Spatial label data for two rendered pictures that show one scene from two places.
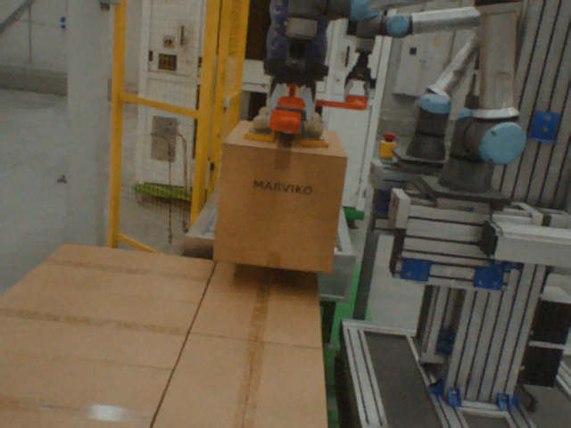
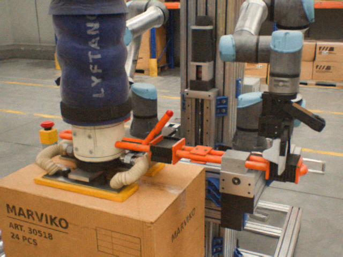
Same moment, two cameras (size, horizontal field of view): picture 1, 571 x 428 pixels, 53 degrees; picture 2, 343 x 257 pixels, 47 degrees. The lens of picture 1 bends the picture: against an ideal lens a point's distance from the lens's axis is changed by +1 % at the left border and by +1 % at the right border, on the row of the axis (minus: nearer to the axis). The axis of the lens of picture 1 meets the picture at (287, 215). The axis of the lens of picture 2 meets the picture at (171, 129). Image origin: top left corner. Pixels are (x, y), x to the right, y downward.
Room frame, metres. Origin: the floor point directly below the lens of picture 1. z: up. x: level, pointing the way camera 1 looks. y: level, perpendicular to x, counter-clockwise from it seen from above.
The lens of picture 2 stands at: (1.33, 1.04, 1.63)
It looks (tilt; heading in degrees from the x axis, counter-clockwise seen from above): 18 degrees down; 296
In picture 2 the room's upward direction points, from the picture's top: 1 degrees counter-clockwise
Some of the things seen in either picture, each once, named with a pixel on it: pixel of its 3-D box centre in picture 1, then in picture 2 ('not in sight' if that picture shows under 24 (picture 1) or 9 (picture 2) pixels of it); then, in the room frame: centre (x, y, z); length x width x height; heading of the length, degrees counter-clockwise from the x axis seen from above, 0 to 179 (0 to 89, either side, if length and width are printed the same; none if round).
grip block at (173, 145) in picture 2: (290, 107); (167, 149); (1.83, 0.03, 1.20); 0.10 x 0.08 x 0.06; 91
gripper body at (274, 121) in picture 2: (296, 62); (278, 114); (1.51, 0.02, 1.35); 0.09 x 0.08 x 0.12; 1
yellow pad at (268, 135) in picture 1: (261, 127); (84, 179); (2.08, 0.13, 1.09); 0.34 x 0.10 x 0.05; 1
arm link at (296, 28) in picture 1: (300, 28); (283, 84); (1.50, 0.03, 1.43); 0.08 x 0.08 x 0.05
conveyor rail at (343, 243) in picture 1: (332, 204); not in sight; (3.35, -0.26, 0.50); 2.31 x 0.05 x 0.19; 1
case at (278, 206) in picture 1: (281, 189); (106, 225); (2.08, 0.04, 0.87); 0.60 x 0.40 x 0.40; 1
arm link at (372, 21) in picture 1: (368, 24); not in sight; (2.36, -0.22, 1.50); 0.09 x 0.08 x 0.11; 87
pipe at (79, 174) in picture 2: not in sight; (101, 157); (2.08, 0.04, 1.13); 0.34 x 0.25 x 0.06; 1
